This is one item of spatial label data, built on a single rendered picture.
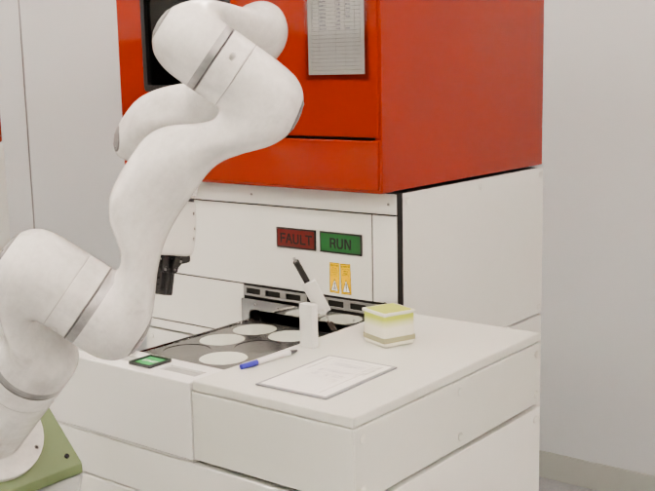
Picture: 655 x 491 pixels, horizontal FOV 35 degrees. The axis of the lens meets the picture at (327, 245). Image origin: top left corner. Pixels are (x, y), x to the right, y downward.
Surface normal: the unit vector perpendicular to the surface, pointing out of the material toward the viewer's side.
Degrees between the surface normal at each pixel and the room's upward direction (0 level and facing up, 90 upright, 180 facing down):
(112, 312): 78
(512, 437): 90
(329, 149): 90
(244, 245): 90
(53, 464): 46
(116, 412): 90
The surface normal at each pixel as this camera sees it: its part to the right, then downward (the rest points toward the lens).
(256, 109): -0.03, 0.26
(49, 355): 0.72, -0.18
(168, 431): -0.62, 0.15
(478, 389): 0.79, 0.08
